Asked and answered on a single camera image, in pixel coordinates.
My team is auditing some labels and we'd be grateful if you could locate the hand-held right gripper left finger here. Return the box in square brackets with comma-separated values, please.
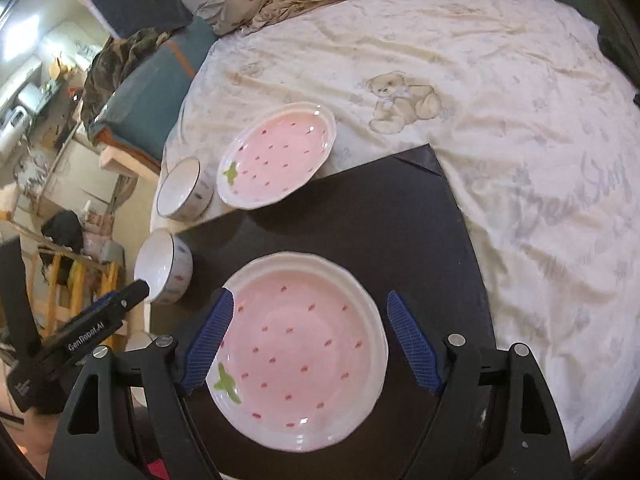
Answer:
[47, 287, 235, 480]

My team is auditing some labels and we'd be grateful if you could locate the grey bin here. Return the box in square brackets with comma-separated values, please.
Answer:
[100, 240, 126, 266]

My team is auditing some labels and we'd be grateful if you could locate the yellow wooden rack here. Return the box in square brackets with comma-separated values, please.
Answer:
[27, 247, 123, 351]

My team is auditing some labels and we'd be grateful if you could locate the pink strawberry plate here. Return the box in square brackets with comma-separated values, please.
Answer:
[206, 252, 389, 451]
[216, 102, 337, 210]

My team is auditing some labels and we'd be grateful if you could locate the white bowl with blue rim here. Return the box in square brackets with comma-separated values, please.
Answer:
[133, 228, 194, 304]
[157, 157, 215, 221]

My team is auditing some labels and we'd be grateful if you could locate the camouflage cloth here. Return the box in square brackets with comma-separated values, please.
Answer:
[81, 26, 174, 127]

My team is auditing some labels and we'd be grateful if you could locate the white floral bed sheet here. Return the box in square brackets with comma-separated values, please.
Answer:
[150, 0, 640, 461]

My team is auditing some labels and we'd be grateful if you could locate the white appliance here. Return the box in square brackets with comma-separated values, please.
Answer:
[0, 105, 28, 158]

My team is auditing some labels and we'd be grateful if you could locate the black bag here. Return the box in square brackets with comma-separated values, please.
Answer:
[40, 210, 85, 256]

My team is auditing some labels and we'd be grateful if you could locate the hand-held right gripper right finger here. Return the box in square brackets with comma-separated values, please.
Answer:
[387, 289, 574, 480]

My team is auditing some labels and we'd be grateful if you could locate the black mat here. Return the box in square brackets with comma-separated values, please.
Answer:
[145, 143, 496, 480]

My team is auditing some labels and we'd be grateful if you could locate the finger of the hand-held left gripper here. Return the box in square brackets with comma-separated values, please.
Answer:
[92, 280, 151, 313]

